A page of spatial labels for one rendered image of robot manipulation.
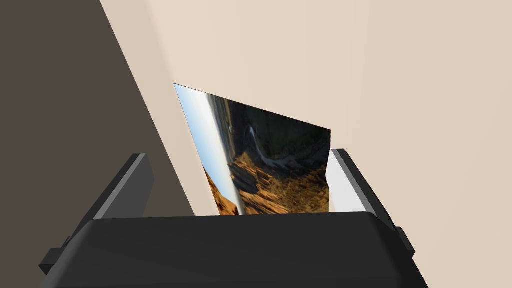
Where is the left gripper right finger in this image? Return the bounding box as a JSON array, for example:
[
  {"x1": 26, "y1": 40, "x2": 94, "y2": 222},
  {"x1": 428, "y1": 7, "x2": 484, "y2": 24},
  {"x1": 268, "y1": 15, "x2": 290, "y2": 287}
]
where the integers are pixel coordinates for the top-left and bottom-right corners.
[{"x1": 325, "y1": 148, "x2": 398, "y2": 232}]

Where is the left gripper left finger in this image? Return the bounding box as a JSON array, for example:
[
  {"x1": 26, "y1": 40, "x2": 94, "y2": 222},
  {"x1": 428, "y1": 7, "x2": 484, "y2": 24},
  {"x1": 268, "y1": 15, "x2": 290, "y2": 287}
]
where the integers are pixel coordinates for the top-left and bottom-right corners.
[{"x1": 73, "y1": 152, "x2": 155, "y2": 237}]

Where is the landscape picture on wall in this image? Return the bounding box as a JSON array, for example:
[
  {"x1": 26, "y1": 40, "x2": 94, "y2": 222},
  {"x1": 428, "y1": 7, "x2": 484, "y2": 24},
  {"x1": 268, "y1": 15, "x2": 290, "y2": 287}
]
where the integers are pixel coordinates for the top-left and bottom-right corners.
[{"x1": 173, "y1": 83, "x2": 332, "y2": 217}]

